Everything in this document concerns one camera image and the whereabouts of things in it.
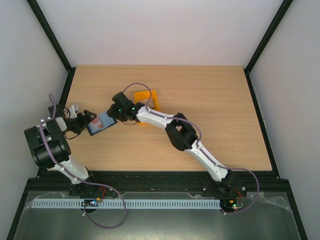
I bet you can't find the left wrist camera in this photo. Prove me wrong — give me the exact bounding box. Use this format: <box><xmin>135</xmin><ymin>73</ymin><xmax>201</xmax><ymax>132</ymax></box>
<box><xmin>68</xmin><ymin>104</ymin><xmax>79</xmax><ymax>119</ymax></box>

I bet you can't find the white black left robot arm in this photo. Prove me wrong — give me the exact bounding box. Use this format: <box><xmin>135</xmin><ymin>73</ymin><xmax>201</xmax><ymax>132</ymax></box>
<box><xmin>24</xmin><ymin>103</ymin><xmax>98</xmax><ymax>197</ymax></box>

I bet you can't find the red white credit card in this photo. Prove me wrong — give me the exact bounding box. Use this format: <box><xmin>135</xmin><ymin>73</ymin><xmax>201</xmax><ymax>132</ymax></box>
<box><xmin>88</xmin><ymin>117</ymin><xmax>104</xmax><ymax>132</ymax></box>

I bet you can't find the black left frame post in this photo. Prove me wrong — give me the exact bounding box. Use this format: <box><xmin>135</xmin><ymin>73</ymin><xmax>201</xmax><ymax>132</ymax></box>
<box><xmin>26</xmin><ymin>0</ymin><xmax>75</xmax><ymax>73</ymax></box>

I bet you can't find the black right frame post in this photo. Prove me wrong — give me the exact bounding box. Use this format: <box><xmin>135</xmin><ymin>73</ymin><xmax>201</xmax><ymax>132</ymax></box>
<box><xmin>244</xmin><ymin>0</ymin><xmax>294</xmax><ymax>73</ymax></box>

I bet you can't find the black frame post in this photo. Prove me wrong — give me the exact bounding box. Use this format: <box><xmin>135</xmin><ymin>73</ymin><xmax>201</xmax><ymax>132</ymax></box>
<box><xmin>26</xmin><ymin>0</ymin><xmax>75</xmax><ymax>73</ymax></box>
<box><xmin>244</xmin><ymin>0</ymin><xmax>294</xmax><ymax>73</ymax></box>

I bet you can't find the white slotted cable duct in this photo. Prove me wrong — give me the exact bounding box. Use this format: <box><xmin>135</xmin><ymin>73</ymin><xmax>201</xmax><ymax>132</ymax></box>
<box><xmin>31</xmin><ymin>198</ymin><xmax>221</xmax><ymax>210</ymax></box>

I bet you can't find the blue card holder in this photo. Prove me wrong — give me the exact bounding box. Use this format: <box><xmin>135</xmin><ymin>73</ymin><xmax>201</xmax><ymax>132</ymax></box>
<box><xmin>87</xmin><ymin>112</ymin><xmax>118</xmax><ymax>136</ymax></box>

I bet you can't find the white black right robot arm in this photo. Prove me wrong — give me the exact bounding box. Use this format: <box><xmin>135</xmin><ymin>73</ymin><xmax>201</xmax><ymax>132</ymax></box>
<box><xmin>107</xmin><ymin>91</ymin><xmax>237</xmax><ymax>196</ymax></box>

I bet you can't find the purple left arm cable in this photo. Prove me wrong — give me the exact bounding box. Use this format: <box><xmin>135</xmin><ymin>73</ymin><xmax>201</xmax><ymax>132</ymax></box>
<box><xmin>39</xmin><ymin>93</ymin><xmax>128</xmax><ymax>230</ymax></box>

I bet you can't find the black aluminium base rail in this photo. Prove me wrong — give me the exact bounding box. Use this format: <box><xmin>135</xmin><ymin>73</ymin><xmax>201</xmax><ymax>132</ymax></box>
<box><xmin>23</xmin><ymin>170</ymin><xmax>292</xmax><ymax>198</ymax></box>

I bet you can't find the yellow plastic bin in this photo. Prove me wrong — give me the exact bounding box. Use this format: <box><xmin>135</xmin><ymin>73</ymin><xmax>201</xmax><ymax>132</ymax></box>
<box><xmin>132</xmin><ymin>90</ymin><xmax>163</xmax><ymax>128</ymax></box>

